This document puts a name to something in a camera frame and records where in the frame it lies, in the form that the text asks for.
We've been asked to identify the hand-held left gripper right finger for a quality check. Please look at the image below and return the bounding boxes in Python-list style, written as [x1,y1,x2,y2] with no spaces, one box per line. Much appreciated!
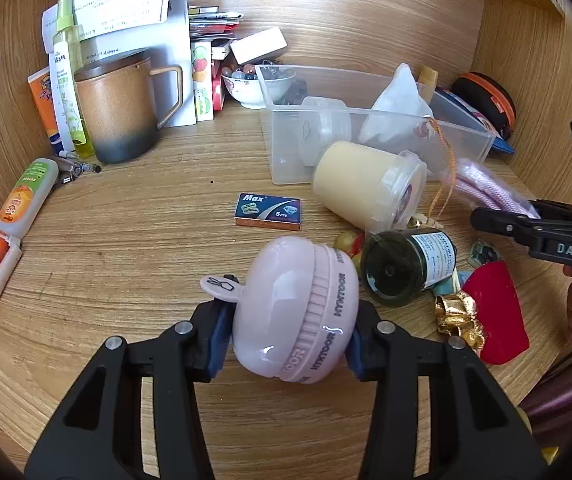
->
[344,300,549,480]

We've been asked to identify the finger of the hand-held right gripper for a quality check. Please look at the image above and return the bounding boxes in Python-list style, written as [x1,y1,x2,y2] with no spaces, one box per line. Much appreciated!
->
[470,206,546,246]
[528,200,572,222]

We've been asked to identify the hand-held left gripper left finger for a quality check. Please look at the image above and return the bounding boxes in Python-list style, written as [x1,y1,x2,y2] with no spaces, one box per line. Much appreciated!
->
[23,302,239,480]

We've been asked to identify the pink braided cable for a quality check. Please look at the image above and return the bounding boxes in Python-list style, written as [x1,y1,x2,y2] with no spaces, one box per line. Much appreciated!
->
[440,157,541,221]

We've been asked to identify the gold thread charm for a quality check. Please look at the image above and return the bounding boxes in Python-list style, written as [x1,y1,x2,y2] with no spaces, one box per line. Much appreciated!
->
[413,115,461,233]

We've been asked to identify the pink round case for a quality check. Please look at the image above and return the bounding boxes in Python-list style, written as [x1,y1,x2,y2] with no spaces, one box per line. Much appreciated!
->
[201,236,361,386]

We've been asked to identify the red velvet pouch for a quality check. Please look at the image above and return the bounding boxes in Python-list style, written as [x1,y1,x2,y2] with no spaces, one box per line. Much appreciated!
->
[460,261,530,365]

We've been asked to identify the dark green glass bottle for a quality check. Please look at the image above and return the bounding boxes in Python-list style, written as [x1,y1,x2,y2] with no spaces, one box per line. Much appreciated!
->
[361,228,459,307]

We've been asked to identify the gold foil ribbon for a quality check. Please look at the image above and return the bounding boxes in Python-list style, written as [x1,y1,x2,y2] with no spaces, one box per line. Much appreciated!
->
[434,290,486,351]

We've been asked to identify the cream plastic jar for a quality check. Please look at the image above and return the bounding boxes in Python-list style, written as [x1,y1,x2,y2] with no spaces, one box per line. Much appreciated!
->
[312,141,427,233]

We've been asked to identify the clear plastic storage box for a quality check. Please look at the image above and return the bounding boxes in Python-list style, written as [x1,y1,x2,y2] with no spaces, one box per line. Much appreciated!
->
[256,64,496,186]

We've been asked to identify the small printed card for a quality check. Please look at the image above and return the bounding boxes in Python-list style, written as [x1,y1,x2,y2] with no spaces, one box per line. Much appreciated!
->
[467,240,504,269]

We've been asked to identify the blue printed packet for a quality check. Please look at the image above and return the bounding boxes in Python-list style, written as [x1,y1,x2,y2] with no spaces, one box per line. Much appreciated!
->
[436,87,515,155]

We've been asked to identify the yellow candy pieces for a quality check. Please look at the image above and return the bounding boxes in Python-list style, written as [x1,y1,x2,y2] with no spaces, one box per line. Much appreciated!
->
[333,230,367,272]

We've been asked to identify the black orange zip case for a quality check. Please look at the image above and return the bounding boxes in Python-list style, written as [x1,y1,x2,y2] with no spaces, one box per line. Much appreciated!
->
[452,72,516,141]

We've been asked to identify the white plastic bag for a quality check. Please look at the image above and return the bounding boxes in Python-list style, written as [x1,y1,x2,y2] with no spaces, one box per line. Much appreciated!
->
[358,62,436,148]

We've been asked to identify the small yellow bottle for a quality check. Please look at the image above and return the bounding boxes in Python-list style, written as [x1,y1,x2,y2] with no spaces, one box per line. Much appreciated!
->
[418,66,439,102]

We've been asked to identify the purple shiny wrapper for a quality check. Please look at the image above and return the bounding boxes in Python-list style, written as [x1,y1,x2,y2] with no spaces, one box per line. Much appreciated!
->
[520,370,572,443]

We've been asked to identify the clear round container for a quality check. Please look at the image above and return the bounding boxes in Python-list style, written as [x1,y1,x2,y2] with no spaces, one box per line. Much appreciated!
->
[298,96,353,167]

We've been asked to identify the orange green lotion tube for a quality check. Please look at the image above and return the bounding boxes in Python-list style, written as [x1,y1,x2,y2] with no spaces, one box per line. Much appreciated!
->
[0,158,60,238]

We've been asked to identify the white bowl of beads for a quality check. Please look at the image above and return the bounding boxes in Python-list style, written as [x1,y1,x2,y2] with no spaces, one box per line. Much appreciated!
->
[221,65,297,110]

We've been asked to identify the brown ceramic mug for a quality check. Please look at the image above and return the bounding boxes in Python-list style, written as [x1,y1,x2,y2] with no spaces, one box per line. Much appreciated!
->
[73,47,184,165]

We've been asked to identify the red white box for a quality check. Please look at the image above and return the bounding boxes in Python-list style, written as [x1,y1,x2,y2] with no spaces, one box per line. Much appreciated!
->
[212,42,231,112]

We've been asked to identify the fruit print box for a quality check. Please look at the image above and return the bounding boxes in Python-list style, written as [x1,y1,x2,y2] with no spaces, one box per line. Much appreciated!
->
[191,41,215,122]

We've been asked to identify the yellow green spray bottle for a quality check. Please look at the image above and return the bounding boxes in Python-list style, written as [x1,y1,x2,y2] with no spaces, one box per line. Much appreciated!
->
[52,0,96,158]

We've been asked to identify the small white box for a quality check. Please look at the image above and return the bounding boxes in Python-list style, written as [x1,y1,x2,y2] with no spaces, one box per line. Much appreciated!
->
[230,27,287,66]

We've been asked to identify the white paper bag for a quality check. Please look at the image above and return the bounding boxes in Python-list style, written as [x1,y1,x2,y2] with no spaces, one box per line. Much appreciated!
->
[41,0,197,126]

